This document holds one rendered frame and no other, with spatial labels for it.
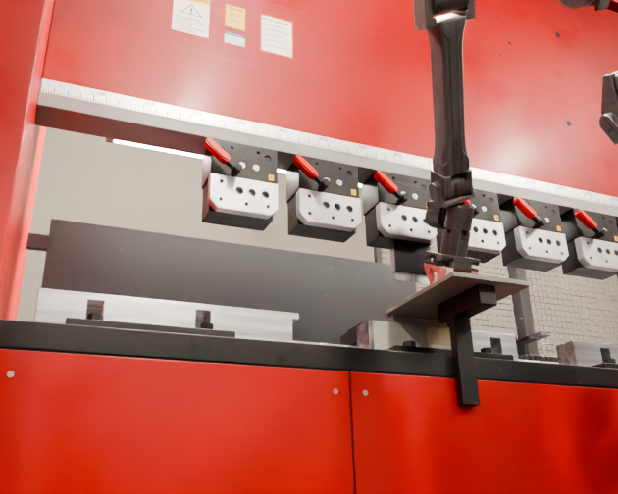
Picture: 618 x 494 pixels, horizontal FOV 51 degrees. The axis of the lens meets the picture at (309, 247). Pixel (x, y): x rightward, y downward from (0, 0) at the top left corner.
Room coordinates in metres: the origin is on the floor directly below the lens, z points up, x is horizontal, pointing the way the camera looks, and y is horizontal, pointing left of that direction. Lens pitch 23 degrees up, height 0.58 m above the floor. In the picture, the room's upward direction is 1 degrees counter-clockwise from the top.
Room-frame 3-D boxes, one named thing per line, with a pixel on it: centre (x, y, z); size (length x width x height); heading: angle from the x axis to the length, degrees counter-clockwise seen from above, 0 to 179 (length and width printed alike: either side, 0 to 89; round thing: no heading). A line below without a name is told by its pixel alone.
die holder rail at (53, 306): (1.22, 0.27, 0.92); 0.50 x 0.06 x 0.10; 113
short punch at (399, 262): (1.44, -0.24, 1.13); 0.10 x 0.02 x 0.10; 113
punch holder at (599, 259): (1.66, -0.77, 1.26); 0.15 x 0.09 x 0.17; 113
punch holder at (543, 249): (1.58, -0.59, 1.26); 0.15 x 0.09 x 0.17; 113
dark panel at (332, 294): (1.82, 0.18, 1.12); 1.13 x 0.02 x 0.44; 113
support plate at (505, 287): (1.30, -0.30, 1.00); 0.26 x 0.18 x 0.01; 23
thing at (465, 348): (1.27, -0.31, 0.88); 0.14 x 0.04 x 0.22; 23
